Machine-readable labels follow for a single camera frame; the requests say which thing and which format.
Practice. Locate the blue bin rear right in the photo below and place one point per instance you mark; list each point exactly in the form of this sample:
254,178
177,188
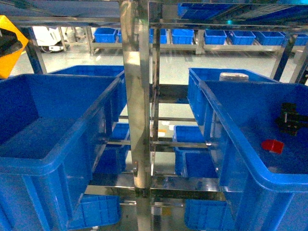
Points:
196,98

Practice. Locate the large blue bin left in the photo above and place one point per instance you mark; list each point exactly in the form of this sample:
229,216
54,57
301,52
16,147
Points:
53,130

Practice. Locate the white roll in bin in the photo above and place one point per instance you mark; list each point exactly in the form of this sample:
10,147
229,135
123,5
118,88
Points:
228,76

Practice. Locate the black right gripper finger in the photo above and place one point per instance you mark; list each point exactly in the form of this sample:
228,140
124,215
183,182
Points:
289,120

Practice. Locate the steel rack upright post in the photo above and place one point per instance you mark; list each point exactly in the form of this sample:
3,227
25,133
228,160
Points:
134,19

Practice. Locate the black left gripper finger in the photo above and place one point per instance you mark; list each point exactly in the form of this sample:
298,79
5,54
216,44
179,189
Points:
9,42

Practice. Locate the red one-stud toy block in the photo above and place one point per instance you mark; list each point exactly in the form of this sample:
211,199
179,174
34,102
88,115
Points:
273,146

